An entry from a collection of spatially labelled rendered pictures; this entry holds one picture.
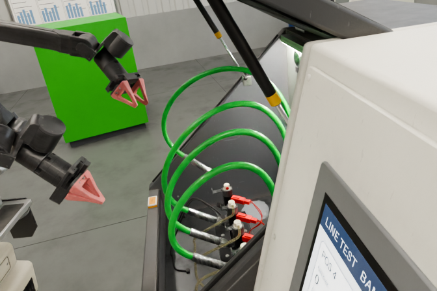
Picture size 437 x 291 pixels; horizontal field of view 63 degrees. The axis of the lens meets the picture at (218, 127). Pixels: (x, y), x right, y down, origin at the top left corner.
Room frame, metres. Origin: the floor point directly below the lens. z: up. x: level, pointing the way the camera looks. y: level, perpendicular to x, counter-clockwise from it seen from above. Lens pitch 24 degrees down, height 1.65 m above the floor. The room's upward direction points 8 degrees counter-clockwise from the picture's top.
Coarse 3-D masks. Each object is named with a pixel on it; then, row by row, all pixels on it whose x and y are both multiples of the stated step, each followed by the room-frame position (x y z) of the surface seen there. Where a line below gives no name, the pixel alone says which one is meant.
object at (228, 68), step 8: (208, 72) 0.91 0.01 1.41; (216, 72) 0.90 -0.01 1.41; (248, 72) 0.87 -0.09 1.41; (192, 80) 0.92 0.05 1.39; (184, 88) 0.93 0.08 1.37; (176, 96) 0.94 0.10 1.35; (280, 96) 0.85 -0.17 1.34; (168, 104) 0.94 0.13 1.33; (288, 112) 0.85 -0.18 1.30; (168, 144) 0.95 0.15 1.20; (176, 152) 0.94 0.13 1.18
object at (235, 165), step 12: (216, 168) 0.59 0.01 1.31; (228, 168) 0.58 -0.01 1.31; (240, 168) 0.59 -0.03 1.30; (252, 168) 0.59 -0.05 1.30; (204, 180) 0.58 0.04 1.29; (264, 180) 0.59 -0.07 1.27; (192, 192) 0.58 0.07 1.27; (180, 204) 0.58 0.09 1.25; (168, 228) 0.58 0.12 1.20; (180, 252) 0.57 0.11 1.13; (204, 264) 0.58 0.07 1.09; (216, 264) 0.58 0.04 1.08
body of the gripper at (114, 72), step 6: (108, 66) 1.06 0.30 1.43; (114, 66) 1.06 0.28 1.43; (120, 66) 1.07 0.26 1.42; (108, 72) 1.05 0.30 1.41; (114, 72) 1.05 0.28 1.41; (120, 72) 1.05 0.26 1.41; (126, 72) 1.06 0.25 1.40; (108, 78) 1.06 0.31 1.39; (114, 78) 1.01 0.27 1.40; (120, 78) 1.02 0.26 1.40; (108, 84) 1.02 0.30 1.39; (114, 84) 1.03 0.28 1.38; (108, 90) 1.01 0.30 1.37
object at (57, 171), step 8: (56, 160) 0.70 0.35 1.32; (64, 160) 0.71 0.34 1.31; (80, 160) 0.70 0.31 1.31; (48, 168) 0.68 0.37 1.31; (56, 168) 0.68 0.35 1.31; (64, 168) 0.69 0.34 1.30; (72, 168) 0.67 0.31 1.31; (40, 176) 0.68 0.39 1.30; (48, 176) 0.67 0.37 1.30; (56, 176) 0.67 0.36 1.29; (64, 176) 0.66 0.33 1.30; (72, 176) 0.70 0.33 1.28; (56, 184) 0.67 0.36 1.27; (64, 184) 0.67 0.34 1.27; (56, 192) 0.67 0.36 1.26
